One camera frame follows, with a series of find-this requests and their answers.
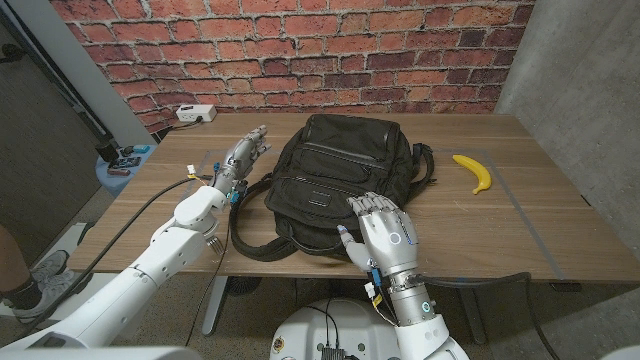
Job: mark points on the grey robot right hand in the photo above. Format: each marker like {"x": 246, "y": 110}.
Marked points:
{"x": 390, "y": 240}

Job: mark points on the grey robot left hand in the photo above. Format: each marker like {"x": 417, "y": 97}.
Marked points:
{"x": 240, "y": 155}

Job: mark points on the black backpack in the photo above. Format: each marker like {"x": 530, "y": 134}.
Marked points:
{"x": 345, "y": 165}

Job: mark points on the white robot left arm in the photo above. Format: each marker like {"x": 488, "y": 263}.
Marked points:
{"x": 135, "y": 280}

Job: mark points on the small teal item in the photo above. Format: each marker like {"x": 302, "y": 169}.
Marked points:
{"x": 141, "y": 148}

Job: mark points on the yellow banana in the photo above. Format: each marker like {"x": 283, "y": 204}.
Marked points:
{"x": 475, "y": 167}

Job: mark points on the white power strip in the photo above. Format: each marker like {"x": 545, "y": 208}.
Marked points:
{"x": 195, "y": 113}

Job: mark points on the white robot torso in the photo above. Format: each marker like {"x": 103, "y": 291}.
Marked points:
{"x": 320, "y": 330}

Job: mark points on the grey metal table leg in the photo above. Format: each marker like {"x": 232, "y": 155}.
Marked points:
{"x": 472, "y": 320}
{"x": 215, "y": 305}

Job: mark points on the flat black device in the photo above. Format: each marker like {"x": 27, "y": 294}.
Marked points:
{"x": 125, "y": 162}

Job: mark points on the red brick printed backdrop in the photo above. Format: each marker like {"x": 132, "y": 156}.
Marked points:
{"x": 300, "y": 50}

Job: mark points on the small red device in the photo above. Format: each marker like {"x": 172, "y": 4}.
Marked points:
{"x": 118, "y": 172}

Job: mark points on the blue round stool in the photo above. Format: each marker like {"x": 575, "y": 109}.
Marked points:
{"x": 117, "y": 182}

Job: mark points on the black round floor object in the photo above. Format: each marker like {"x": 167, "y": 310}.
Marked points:
{"x": 243, "y": 286}

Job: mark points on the black cup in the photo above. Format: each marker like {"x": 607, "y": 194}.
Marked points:
{"x": 106, "y": 151}

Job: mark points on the white floor platform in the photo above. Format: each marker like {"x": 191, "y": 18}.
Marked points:
{"x": 75, "y": 235}

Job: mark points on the grey sneaker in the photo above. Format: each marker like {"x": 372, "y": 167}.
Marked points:
{"x": 50, "y": 265}
{"x": 45, "y": 300}

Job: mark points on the person's bare leg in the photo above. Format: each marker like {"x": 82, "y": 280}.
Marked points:
{"x": 10, "y": 260}

